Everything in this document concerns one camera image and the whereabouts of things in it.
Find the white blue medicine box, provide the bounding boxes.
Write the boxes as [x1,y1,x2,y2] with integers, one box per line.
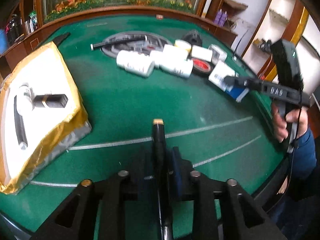
[208,60,250,103]

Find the black red tape roll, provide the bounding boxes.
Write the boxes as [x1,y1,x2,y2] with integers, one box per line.
[191,58,214,77]

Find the white pesticide bottle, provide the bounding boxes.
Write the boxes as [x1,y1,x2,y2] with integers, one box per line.
[150,50,194,78]

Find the white pill bottle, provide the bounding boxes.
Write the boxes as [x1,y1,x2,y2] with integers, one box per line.
[116,50,155,78]

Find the black marker pen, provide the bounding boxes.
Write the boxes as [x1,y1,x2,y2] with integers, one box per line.
[90,35,148,51]

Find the white plug adapter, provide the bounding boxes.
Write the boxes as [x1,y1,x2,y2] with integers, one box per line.
[191,45,213,62]

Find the right hand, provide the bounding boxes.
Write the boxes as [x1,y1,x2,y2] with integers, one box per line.
[271,102,309,142]

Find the small white carton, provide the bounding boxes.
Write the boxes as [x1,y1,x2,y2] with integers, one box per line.
[208,44,227,64]

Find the purple bottles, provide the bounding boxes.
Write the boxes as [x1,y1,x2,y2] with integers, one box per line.
[214,9,228,27]

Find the gold lined storage box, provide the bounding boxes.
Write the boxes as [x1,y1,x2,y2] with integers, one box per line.
[1,42,92,194]

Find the yellow white round jar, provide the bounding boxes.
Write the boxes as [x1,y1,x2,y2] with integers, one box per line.
[174,40,192,53]

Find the mahjong table centre panel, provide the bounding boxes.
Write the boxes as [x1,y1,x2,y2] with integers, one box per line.
[100,31,172,59]

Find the black phone on table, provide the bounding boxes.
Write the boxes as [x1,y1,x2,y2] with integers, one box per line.
[52,32,71,47]

